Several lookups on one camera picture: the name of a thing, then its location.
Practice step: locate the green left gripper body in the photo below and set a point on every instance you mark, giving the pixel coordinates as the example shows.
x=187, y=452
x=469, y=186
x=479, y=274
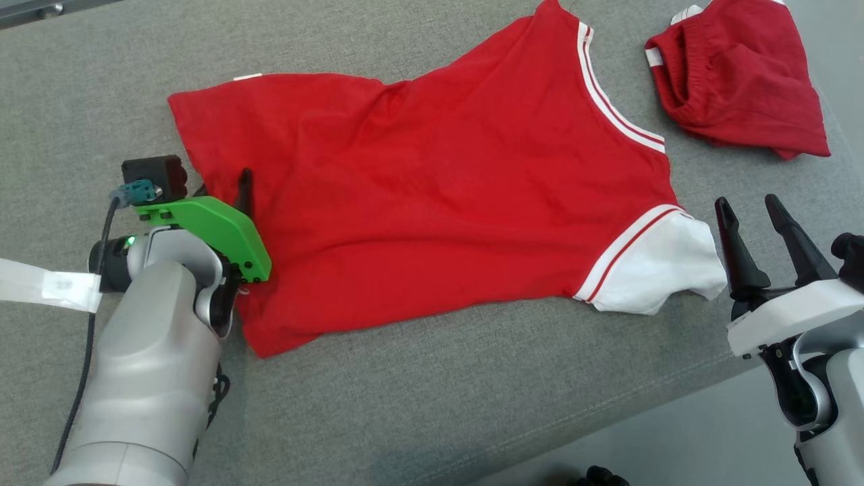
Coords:
x=216, y=233

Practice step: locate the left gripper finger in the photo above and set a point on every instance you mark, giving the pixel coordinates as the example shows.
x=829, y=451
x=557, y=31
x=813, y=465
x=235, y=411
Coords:
x=245, y=192

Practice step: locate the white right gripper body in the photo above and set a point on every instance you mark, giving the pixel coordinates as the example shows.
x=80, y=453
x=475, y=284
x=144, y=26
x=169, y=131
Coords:
x=796, y=317

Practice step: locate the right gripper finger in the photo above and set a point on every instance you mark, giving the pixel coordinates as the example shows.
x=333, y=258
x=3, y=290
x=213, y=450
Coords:
x=800, y=250
x=739, y=256

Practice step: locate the red white jersey shirt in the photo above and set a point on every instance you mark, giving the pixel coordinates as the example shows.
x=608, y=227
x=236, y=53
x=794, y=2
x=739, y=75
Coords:
x=418, y=202

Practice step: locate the red white shorts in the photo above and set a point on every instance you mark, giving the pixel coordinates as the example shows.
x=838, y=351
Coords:
x=742, y=81

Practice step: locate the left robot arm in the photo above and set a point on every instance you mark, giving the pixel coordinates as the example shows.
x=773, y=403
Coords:
x=148, y=378

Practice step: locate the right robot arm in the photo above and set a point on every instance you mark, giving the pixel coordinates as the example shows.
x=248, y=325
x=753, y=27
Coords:
x=837, y=405

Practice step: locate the white tape tag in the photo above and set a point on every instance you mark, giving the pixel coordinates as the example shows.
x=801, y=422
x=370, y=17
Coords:
x=40, y=283

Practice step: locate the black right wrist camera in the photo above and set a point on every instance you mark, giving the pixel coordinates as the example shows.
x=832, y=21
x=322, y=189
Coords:
x=850, y=260

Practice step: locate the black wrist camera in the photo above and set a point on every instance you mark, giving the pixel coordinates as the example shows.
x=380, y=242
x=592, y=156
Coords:
x=155, y=172
x=850, y=260

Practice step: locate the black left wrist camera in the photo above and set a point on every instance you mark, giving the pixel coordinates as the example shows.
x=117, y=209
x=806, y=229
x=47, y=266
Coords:
x=155, y=172

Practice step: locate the teal left camera connector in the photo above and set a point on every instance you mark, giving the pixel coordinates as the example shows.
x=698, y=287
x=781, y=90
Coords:
x=138, y=192

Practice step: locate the grey wall base rail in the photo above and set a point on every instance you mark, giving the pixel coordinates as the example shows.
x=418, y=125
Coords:
x=40, y=10

